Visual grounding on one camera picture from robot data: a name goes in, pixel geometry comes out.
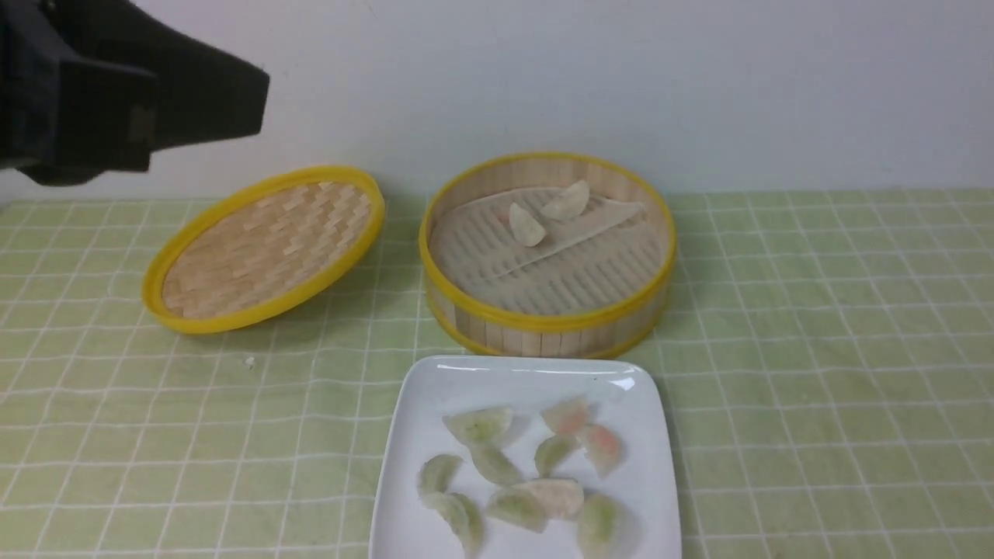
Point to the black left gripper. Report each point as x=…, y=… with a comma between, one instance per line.
x=89, y=87

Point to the green dumpling from steamer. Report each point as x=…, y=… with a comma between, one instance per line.
x=598, y=526

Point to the white square plate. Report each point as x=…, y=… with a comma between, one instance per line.
x=620, y=395

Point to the greenish dumpling on plate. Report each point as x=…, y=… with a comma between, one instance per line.
x=436, y=474

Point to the green top dumpling on plate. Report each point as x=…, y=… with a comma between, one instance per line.
x=481, y=426

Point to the green dumpling on plate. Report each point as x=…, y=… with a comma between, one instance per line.
x=552, y=452
x=481, y=426
x=462, y=516

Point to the pale dumpling on plate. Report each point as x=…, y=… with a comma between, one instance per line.
x=491, y=462

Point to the green left dumpling on plate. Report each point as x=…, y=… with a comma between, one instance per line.
x=462, y=516

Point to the pink dumpling on plate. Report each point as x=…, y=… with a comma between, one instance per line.
x=567, y=417

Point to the green centre dumpling on plate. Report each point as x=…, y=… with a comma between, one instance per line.
x=552, y=452

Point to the beige dumpling on plate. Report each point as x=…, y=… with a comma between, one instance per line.
x=560, y=497

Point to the orange dumpling on plate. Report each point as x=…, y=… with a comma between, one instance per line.
x=603, y=448

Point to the yellow rimmed bamboo steamer lid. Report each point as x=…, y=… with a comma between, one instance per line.
x=265, y=250

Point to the white dumpling in steamer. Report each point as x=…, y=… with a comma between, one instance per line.
x=525, y=228

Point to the yellow rimmed bamboo steamer basket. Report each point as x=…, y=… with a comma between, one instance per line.
x=600, y=334

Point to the cream dumpling in steamer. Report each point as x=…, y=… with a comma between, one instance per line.
x=569, y=203

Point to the white steamer liner cloth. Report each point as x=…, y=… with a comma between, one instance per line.
x=591, y=262

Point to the green checkered tablecloth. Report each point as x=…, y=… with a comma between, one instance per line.
x=825, y=367

